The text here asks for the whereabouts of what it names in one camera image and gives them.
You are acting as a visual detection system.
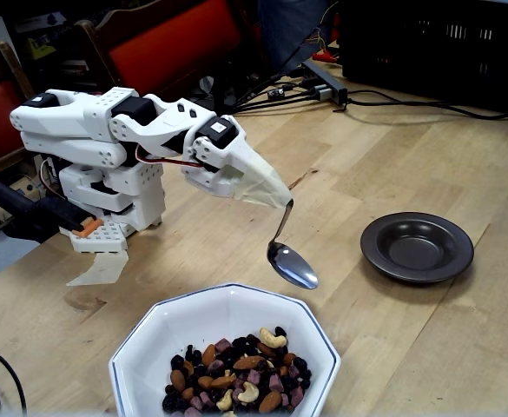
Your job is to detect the black usb cable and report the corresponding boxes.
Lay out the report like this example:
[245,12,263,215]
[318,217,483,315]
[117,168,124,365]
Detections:
[228,89,340,116]
[234,64,307,108]

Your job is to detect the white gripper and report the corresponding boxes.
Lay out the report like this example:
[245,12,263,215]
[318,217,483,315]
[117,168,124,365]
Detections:
[181,116,294,207]

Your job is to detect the large black slotted crate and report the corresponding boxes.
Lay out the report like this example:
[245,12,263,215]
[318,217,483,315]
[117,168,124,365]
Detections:
[339,0,508,115]

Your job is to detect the thick black power cable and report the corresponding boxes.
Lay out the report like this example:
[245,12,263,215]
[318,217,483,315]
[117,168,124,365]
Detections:
[346,89,508,121]

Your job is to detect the beige tape flap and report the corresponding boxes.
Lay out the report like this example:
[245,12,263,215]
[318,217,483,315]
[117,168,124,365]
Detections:
[65,250,129,288]

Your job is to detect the white octagonal bowl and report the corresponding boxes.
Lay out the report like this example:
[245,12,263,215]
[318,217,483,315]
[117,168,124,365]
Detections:
[108,282,342,417]

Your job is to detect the black looped cable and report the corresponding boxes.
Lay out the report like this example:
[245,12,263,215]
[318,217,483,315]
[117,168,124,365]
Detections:
[0,342,29,416]

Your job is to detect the metal spoon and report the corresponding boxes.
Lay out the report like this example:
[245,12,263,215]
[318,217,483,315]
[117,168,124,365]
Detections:
[265,198,320,291]

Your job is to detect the wooden chair with red cushion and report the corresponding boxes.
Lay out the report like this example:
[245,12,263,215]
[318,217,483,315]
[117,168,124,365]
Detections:
[0,40,62,186]
[74,0,263,114]

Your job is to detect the small circuit board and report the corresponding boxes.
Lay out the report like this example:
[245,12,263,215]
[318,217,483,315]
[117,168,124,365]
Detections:
[265,84,297,102]

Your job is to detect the dark blue fabric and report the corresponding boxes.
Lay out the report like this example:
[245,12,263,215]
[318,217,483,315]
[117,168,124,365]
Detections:
[257,0,341,77]

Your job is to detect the trail mix pile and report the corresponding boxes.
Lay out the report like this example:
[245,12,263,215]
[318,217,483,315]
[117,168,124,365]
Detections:
[162,325,313,417]

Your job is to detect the black clamp with orange tip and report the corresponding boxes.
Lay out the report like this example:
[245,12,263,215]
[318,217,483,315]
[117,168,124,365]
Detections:
[0,177,105,244]

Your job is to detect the grey usb hub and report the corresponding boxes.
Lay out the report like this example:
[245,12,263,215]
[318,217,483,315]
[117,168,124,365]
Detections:
[300,58,350,106]

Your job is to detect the small black plate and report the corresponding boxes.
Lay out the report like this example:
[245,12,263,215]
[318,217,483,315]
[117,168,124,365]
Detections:
[360,211,475,286]

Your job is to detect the coloured jumper wires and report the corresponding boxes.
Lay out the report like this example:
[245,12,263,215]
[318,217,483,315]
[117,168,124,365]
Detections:
[303,2,340,51]

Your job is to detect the yellow-green box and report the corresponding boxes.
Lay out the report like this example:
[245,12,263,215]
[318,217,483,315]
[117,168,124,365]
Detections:
[26,36,53,61]

